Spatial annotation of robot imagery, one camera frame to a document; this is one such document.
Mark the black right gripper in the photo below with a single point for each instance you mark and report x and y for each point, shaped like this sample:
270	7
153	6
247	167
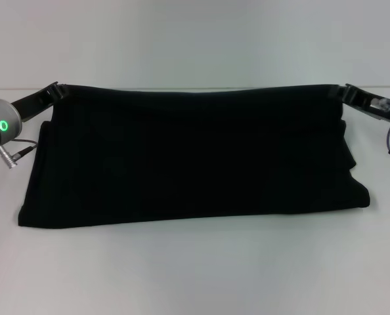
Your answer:
367	101

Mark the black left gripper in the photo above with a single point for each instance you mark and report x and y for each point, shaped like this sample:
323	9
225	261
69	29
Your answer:
34	101

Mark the black FREE print shirt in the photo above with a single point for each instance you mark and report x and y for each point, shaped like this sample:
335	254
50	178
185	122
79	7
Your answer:
188	157

